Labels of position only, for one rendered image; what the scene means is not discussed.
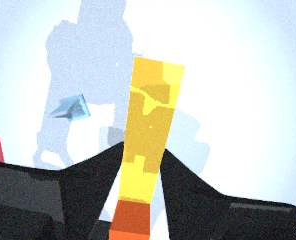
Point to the yellow bar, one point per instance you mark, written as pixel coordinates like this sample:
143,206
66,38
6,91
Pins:
154,92

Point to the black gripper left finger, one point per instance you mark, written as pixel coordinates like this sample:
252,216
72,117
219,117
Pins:
74,196

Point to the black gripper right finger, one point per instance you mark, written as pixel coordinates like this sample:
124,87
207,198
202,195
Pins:
197,211

